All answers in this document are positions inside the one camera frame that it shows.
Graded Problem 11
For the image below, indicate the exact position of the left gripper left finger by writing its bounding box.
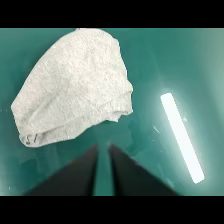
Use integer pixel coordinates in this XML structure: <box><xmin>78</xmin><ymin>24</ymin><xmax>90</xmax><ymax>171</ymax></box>
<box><xmin>23</xmin><ymin>143</ymin><xmax>99</xmax><ymax>197</ymax></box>

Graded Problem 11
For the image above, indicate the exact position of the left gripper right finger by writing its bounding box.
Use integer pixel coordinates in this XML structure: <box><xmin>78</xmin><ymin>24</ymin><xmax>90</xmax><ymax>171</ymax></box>
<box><xmin>107</xmin><ymin>143</ymin><xmax>180</xmax><ymax>197</ymax></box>

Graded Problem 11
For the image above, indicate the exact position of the white garment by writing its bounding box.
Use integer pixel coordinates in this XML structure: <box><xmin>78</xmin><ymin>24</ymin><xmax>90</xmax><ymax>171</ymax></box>
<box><xmin>10</xmin><ymin>28</ymin><xmax>134</xmax><ymax>148</ymax></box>

